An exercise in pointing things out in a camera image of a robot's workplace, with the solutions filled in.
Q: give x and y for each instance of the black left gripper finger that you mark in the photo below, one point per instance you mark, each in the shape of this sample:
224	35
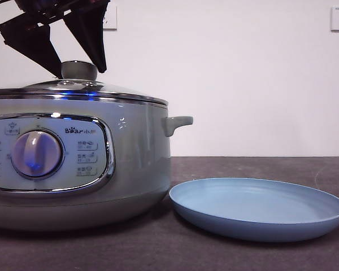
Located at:
90	36
31	36

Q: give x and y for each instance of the glass lid with grey knob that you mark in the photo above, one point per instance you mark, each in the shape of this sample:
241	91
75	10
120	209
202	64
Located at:
79	70

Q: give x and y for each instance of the grey-green electric steamer pot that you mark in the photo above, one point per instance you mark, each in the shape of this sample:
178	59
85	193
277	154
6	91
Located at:
135	158

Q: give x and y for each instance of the light blue round plate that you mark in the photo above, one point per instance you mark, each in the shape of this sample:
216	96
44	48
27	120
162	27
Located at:
251	203

